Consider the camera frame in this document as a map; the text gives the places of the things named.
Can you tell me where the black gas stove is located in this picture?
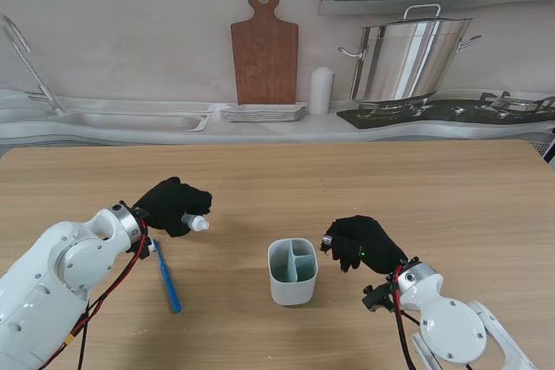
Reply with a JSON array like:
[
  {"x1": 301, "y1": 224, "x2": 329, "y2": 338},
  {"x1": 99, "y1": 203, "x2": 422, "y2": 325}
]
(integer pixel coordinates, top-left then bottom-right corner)
[{"x1": 336, "y1": 91, "x2": 555, "y2": 130}]

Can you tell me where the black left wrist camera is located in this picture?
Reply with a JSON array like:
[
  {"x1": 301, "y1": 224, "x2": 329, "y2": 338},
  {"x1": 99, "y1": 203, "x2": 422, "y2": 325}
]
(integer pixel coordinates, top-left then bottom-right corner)
[{"x1": 125, "y1": 235, "x2": 153, "y2": 259}]

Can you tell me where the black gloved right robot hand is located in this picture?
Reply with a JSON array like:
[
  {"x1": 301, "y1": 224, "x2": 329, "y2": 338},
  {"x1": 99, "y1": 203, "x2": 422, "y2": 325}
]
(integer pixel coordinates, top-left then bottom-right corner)
[{"x1": 320, "y1": 215, "x2": 408, "y2": 276}]

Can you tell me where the brown wooden cutting board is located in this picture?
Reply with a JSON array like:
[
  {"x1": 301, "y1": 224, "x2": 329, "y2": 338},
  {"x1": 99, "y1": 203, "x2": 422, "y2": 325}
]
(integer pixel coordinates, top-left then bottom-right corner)
[{"x1": 230, "y1": 0, "x2": 299, "y2": 106}]

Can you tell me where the chrome arched faucet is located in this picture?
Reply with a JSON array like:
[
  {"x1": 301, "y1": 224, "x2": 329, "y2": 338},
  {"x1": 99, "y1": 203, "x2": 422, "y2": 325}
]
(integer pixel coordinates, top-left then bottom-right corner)
[{"x1": 0, "y1": 14, "x2": 66, "y2": 115}]

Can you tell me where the red black left arm cable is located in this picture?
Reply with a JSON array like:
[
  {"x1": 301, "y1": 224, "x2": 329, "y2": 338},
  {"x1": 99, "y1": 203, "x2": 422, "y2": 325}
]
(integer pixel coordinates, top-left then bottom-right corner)
[{"x1": 41, "y1": 234, "x2": 151, "y2": 370}]

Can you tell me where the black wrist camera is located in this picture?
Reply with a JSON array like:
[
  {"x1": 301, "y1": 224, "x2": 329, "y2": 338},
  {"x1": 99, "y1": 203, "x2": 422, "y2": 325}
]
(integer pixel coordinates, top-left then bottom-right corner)
[
  {"x1": 125, "y1": 235, "x2": 153, "y2": 259},
  {"x1": 362, "y1": 282, "x2": 398, "y2": 314}
]

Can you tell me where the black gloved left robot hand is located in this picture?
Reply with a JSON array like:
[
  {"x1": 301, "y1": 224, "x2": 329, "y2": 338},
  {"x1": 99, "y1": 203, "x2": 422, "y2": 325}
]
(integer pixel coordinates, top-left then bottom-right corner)
[{"x1": 129, "y1": 177, "x2": 213, "y2": 238}]

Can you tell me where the perforated metal panel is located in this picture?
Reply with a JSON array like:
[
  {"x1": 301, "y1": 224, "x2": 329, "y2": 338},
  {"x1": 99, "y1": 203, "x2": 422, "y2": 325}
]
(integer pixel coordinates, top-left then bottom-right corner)
[{"x1": 531, "y1": 127, "x2": 555, "y2": 167}]

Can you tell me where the white divided toothbrush holder cup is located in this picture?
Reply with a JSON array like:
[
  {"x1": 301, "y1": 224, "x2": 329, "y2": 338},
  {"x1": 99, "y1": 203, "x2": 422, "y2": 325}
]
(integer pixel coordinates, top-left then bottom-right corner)
[{"x1": 267, "y1": 237, "x2": 320, "y2": 306}]

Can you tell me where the white cylindrical canister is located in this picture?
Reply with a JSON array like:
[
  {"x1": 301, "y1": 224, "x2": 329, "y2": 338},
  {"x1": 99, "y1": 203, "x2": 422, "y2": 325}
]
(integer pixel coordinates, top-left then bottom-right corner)
[{"x1": 309, "y1": 67, "x2": 336, "y2": 115}]

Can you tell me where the red black arm cable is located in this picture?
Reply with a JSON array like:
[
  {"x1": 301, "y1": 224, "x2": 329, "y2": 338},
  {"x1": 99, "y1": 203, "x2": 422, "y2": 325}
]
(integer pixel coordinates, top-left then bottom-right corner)
[
  {"x1": 391, "y1": 268, "x2": 421, "y2": 370},
  {"x1": 41, "y1": 234, "x2": 151, "y2": 370}
]

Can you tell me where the white silver toothpaste tube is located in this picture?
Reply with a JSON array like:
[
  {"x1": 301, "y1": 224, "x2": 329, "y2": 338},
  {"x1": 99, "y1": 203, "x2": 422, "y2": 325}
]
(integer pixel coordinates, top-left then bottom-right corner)
[{"x1": 180, "y1": 212, "x2": 211, "y2": 232}]

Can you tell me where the stack of white plates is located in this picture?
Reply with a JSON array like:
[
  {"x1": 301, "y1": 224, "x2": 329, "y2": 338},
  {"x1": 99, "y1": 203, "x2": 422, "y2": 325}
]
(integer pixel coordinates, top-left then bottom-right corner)
[{"x1": 219, "y1": 102, "x2": 308, "y2": 123}]

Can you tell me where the red black right arm cable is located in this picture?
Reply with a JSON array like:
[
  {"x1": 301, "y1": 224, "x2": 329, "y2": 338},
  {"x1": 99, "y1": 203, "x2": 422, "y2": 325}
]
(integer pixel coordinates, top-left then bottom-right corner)
[{"x1": 391, "y1": 268, "x2": 421, "y2": 370}]

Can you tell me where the large steel stock pot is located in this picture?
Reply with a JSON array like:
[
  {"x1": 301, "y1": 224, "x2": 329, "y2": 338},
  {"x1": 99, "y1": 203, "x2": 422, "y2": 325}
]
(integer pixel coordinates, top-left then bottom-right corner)
[{"x1": 337, "y1": 3, "x2": 483, "y2": 102}]

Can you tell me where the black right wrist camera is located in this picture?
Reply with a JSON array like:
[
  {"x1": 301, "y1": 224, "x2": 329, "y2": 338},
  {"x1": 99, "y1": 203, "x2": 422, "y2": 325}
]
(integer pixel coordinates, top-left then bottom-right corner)
[{"x1": 362, "y1": 282, "x2": 398, "y2": 314}]

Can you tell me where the blue toothbrush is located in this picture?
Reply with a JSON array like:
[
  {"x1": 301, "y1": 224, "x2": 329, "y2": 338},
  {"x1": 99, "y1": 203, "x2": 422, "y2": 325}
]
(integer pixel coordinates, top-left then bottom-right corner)
[{"x1": 147, "y1": 237, "x2": 183, "y2": 314}]

